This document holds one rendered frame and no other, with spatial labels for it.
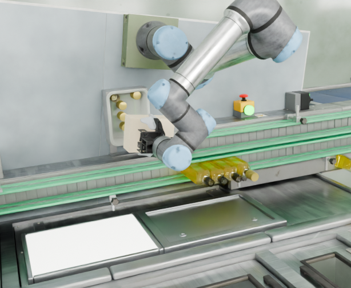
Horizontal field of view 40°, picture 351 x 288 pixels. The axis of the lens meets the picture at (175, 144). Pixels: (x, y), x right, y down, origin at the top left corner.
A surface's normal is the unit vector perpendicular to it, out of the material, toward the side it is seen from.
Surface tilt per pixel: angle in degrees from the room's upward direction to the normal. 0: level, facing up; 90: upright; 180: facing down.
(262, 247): 90
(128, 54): 2
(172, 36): 8
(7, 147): 0
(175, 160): 0
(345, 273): 90
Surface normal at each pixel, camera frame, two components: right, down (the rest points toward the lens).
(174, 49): 0.24, 0.16
